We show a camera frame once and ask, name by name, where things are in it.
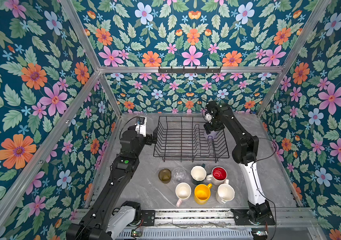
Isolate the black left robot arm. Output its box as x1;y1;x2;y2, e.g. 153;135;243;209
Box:
66;127;157;240

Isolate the aluminium frame post left rear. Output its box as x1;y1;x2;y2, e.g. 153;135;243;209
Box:
60;0;122;119

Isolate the aluminium frame post right rear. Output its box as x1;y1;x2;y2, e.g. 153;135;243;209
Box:
257;0;331;119

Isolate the dark green mug white inside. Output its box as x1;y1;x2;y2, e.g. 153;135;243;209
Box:
191;164;207;186

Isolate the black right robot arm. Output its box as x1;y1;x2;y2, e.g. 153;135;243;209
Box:
204;101;275;225

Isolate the black wire dish rack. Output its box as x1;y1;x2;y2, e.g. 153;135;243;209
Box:
153;116;229;163

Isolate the yellow mug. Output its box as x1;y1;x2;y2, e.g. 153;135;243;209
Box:
194;184;213;205

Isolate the lilac plastic cup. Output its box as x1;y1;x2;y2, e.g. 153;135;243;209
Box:
204;131;219;141

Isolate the amber textured glass cup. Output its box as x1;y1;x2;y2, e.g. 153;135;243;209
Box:
158;169;172;184

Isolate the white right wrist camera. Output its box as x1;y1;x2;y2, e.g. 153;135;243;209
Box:
204;112;213;122

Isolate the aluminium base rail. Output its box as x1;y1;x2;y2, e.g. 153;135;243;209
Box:
68;207;327;240

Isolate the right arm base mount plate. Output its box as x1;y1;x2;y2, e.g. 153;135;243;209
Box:
230;209;276;226

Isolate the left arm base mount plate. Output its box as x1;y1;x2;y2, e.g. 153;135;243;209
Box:
139;210;156;227

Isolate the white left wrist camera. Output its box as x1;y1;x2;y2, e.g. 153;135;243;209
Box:
135;117;147;137

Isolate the aluminium frame post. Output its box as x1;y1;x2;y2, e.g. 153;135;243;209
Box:
60;0;122;119
257;0;331;119

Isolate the clear glass cup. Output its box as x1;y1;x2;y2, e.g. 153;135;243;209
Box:
172;168;187;183

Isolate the black hook rail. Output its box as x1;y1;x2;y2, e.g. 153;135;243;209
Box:
157;66;222;75

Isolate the white mug red inside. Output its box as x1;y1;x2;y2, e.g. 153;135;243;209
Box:
206;167;228;186

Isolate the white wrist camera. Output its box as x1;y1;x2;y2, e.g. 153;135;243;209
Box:
135;117;147;137
204;112;213;122

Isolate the cream mug pink handle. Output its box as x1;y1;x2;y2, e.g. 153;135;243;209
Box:
175;183;192;208

